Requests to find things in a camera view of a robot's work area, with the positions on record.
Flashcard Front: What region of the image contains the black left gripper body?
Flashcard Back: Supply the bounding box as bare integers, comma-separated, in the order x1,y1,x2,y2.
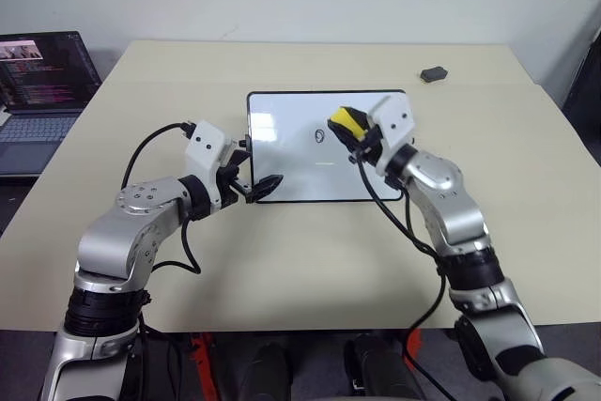
216,149,249,210

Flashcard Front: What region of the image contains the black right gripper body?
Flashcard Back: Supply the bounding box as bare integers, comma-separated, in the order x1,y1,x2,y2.
348,127,384,164

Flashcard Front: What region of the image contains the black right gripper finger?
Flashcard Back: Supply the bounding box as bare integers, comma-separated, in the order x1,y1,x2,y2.
348,108,373,140
326,120,361,151

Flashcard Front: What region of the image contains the yellow sponge eraser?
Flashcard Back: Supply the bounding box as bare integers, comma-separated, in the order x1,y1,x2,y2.
329,105,367,141

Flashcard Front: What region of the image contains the black-framed whiteboard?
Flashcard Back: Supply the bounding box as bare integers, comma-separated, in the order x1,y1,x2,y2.
245,88,410,205

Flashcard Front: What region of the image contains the small black box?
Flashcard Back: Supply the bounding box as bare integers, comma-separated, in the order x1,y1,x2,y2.
419,64,450,85

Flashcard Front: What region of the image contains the dark rounded shape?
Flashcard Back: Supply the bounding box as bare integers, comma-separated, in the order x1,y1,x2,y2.
242,341,296,401
344,332,426,401

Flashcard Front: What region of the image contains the open grey laptop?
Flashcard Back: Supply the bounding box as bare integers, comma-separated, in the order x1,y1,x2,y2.
0,30,104,179

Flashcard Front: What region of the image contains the dark chair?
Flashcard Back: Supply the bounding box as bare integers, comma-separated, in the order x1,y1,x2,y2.
560,27,601,173

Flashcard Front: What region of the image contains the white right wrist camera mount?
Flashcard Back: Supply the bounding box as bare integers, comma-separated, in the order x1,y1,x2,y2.
368,92,416,177

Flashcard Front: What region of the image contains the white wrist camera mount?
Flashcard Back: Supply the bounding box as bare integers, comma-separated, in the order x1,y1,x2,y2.
184,120,232,208
368,92,416,177

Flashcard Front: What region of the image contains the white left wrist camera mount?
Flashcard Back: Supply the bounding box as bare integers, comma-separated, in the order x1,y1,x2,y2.
184,120,232,208

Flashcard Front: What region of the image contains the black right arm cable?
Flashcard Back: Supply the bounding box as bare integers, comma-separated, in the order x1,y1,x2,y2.
350,155,452,401

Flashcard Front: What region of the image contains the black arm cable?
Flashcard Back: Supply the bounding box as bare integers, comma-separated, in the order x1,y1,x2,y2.
120,122,204,276
350,155,452,401

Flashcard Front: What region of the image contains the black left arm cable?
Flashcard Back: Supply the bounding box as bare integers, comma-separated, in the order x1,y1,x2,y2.
120,122,204,276

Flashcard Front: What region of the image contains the red-orange strap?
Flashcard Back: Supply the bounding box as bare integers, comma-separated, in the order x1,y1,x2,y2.
189,332,218,401
405,327,424,361

